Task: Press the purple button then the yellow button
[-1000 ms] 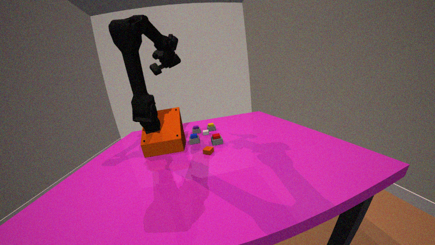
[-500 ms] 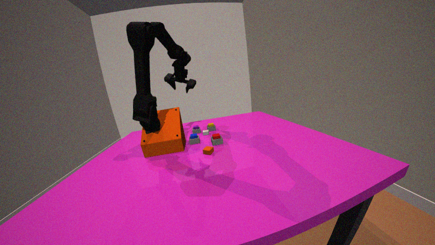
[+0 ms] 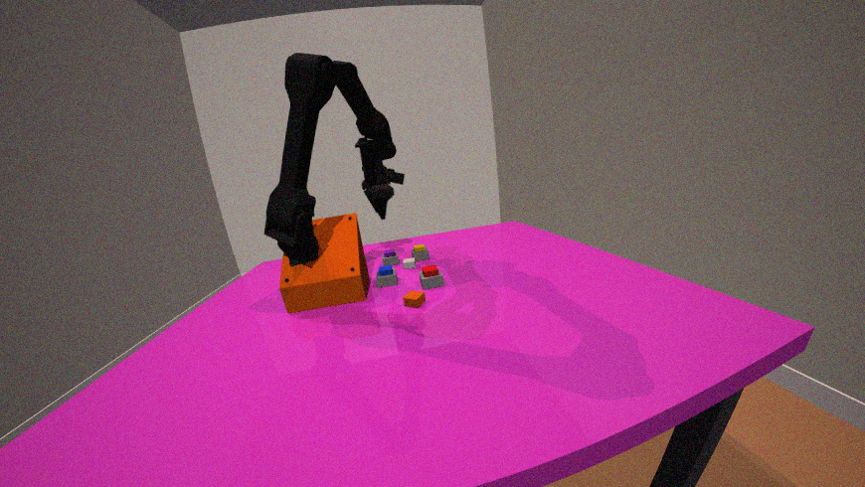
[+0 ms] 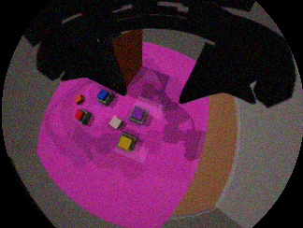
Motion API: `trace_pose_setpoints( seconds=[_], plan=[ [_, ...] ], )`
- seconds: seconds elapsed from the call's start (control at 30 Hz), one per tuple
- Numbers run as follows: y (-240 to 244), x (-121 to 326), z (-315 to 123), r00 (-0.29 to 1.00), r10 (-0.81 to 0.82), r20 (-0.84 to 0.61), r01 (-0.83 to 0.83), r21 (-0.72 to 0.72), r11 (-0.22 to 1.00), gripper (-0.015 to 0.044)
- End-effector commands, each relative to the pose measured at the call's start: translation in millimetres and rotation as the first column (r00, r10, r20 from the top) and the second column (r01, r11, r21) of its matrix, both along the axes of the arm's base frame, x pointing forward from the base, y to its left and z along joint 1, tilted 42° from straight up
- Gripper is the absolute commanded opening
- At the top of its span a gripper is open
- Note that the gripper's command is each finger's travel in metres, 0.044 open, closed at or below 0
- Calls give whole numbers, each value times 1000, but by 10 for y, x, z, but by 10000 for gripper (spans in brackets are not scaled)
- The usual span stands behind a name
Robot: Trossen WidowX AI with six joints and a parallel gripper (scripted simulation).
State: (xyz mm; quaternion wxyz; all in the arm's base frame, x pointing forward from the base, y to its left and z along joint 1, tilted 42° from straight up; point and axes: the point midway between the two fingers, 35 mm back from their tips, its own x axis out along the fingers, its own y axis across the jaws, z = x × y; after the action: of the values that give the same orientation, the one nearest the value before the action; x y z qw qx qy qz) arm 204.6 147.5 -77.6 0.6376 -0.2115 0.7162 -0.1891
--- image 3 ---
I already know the yellow button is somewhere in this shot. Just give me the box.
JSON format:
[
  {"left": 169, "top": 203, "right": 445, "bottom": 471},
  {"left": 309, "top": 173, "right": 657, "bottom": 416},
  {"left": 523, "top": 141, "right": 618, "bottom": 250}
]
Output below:
[{"left": 412, "top": 244, "right": 430, "bottom": 261}]

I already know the red button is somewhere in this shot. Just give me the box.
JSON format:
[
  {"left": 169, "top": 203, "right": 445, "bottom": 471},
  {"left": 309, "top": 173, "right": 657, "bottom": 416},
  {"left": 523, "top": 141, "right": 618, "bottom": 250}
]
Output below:
[{"left": 419, "top": 265, "right": 444, "bottom": 290}]

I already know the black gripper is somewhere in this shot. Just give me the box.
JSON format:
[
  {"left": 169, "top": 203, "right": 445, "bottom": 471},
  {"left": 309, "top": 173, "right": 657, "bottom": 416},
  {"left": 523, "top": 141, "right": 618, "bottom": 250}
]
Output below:
[{"left": 362, "top": 162, "right": 394, "bottom": 220}]

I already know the blue button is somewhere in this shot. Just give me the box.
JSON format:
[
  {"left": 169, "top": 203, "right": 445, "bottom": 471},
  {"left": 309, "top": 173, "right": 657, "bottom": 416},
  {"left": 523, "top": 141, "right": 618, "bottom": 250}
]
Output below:
[{"left": 376, "top": 265, "right": 398, "bottom": 287}]

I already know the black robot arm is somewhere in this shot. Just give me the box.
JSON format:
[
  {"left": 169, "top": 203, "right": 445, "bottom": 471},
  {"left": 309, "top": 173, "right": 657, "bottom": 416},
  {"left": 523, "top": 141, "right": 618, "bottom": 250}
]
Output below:
[{"left": 264, "top": 53, "right": 397, "bottom": 266}]

